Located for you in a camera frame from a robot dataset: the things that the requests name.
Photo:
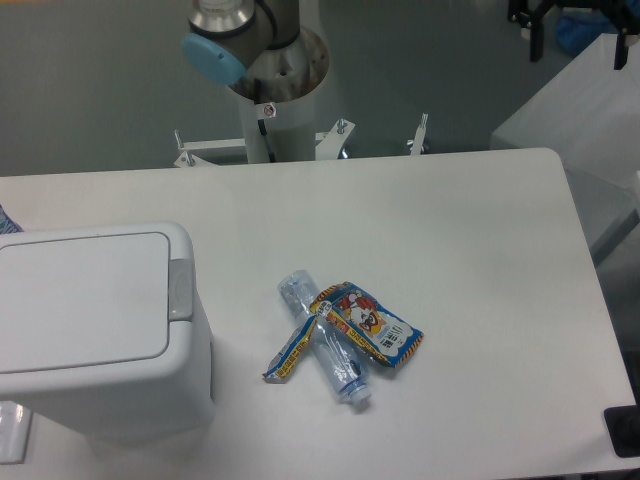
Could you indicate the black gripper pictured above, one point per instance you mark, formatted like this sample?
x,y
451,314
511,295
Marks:
x,y
615,11

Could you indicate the grey trash can push button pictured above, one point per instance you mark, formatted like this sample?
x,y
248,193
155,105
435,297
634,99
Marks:
x,y
180,290

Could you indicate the white plastic trash can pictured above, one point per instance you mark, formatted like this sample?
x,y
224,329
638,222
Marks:
x,y
85,336

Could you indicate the blue object in background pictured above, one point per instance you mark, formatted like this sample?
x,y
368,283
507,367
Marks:
x,y
576,29

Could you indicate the white side table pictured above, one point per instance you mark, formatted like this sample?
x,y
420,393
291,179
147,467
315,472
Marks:
x,y
589,115

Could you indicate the blue cartoon snack wrapper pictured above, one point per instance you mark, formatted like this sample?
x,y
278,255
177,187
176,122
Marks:
x,y
362,319

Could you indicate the black device at table edge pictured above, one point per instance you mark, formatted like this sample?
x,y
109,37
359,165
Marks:
x,y
623,427

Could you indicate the crushed clear plastic bottle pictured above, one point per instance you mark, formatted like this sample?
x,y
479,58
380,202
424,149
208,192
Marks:
x,y
338,359

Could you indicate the blue patterned cloth item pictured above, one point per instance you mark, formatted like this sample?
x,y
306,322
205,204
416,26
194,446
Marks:
x,y
7,225

